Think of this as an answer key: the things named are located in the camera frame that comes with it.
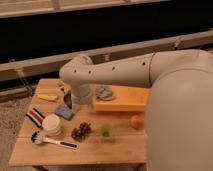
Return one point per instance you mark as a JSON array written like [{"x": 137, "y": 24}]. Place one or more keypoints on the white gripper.
[{"x": 80, "y": 96}]

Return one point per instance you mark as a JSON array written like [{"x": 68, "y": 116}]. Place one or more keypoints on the grey blue towel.
[{"x": 104, "y": 93}]

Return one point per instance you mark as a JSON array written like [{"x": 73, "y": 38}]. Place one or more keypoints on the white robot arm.
[{"x": 179, "y": 112}]

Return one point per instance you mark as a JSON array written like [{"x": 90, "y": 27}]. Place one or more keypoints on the small green cup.
[{"x": 106, "y": 132}]

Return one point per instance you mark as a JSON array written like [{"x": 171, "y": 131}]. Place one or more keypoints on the dark green scoop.
[{"x": 67, "y": 99}]

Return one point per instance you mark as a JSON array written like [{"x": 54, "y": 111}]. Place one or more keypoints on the small brown object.
[{"x": 61, "y": 87}]

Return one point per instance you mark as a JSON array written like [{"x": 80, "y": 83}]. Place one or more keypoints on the blue sponge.
[{"x": 64, "y": 111}]

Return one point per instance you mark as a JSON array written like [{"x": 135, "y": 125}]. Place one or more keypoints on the dark grape bunch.
[{"x": 80, "y": 133}]

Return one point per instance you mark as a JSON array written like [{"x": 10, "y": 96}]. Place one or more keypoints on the striped cloth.
[{"x": 36, "y": 117}]

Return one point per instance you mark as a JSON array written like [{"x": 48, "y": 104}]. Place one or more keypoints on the orange peach fruit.
[{"x": 137, "y": 121}]

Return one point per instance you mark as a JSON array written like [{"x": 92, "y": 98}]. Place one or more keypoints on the white dish brush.
[{"x": 39, "y": 138}]

